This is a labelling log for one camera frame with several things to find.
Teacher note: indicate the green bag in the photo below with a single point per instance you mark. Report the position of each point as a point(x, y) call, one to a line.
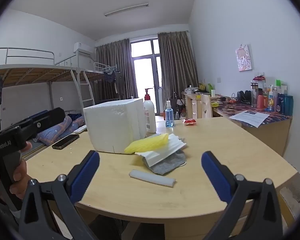
point(210, 87)

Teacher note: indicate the wooden smiley chair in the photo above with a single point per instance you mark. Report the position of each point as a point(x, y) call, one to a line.
point(206, 106)

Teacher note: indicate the white lotion pump bottle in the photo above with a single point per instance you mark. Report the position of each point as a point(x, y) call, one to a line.
point(150, 115)

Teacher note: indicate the yellow black item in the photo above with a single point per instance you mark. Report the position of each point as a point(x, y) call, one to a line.
point(202, 87)

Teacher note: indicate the red snack packet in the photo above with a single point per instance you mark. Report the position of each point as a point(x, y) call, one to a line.
point(189, 121)

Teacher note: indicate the white bunk bed ladder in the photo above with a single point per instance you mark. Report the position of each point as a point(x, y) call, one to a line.
point(87, 92)

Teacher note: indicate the red hanging items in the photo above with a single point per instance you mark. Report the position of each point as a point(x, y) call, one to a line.
point(259, 77)

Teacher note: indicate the black smartphone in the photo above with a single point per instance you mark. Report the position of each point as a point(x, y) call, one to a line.
point(65, 141)

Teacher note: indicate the brown curtain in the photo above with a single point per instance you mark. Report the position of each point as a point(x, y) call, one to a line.
point(177, 65)
point(115, 67)

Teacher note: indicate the printed paper sheet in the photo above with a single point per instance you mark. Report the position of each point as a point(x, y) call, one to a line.
point(250, 118)

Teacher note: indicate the black headphones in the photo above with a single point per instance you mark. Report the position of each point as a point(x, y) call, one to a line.
point(243, 96)

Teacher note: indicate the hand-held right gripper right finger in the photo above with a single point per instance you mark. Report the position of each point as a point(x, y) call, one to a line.
point(213, 175)

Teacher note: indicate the cartoon wall poster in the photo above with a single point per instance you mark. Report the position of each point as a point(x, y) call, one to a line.
point(244, 58)

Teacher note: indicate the pale blue face mask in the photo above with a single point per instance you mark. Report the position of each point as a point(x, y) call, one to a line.
point(165, 148)

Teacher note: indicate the white air conditioner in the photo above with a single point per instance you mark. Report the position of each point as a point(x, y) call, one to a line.
point(83, 47)

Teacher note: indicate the grey sock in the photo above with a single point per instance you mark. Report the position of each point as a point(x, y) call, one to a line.
point(168, 165)

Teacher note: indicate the patterned desk mat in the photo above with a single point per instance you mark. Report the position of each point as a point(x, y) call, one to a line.
point(225, 110)

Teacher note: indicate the wooden desk with drawers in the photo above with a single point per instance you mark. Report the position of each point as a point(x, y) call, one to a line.
point(190, 105)

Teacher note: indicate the yellow green cloth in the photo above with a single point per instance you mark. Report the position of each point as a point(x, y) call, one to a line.
point(215, 104)

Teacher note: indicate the white wall socket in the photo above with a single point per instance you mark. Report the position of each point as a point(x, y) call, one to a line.
point(218, 80)

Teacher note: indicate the white remote control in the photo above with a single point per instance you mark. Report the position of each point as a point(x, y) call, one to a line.
point(80, 129)

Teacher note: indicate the dark blue bottle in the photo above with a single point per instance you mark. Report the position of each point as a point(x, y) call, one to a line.
point(280, 105)

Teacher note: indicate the teal bottle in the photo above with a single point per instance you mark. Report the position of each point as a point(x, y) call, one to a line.
point(288, 105)

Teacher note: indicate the yellow mesh cloth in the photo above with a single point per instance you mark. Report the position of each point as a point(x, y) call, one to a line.
point(147, 142)

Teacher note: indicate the person's left hand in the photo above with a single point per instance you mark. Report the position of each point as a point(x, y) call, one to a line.
point(21, 177)

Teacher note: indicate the white foam box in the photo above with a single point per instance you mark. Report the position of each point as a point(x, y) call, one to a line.
point(110, 127)

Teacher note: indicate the black folded cart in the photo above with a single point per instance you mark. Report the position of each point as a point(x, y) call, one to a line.
point(177, 102)

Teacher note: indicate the clear tall water bottle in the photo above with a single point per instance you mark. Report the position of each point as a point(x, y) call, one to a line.
point(254, 95)

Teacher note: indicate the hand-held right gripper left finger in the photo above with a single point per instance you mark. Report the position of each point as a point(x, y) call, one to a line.
point(86, 175)

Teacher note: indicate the small green box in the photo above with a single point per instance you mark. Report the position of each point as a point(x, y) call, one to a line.
point(278, 82)

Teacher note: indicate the white bottle with yellow print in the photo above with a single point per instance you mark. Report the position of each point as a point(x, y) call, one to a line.
point(272, 101)

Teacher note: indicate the orange red bottle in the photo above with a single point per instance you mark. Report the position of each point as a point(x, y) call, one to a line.
point(260, 102)

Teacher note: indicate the ceiling tube light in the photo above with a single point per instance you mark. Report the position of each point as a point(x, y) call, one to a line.
point(126, 10)

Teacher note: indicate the glass balcony door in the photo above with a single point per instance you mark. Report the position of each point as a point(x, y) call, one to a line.
point(146, 75)

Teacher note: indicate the white foam stick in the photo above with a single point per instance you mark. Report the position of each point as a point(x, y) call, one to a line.
point(152, 178)

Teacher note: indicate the hanging dark clothes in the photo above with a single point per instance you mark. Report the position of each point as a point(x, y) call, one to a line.
point(111, 78)

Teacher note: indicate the blue checked quilt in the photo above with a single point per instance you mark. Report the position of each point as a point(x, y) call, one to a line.
point(57, 131)

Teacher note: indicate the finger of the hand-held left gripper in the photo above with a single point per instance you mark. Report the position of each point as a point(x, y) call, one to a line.
point(20, 125)
point(51, 118)

